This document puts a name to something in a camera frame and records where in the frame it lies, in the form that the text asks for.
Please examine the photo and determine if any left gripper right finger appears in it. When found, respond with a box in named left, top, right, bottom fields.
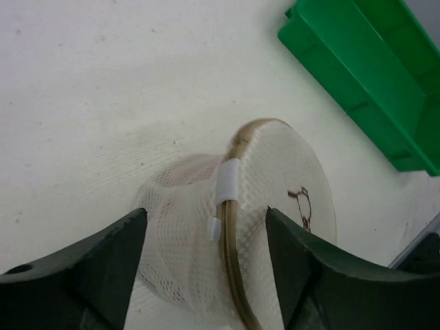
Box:
left=265, top=208, right=439, bottom=329

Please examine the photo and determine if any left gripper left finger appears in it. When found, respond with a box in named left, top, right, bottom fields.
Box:
left=1, top=208, right=147, bottom=329

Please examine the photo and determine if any white mesh laundry bag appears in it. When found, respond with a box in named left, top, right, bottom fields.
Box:
left=135, top=119, right=337, bottom=329

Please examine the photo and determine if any green plastic tray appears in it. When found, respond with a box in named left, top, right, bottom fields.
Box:
left=278, top=0, right=439, bottom=177

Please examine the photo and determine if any aluminium mounting rail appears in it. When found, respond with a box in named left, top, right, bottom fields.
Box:
left=389, top=214, right=439, bottom=274

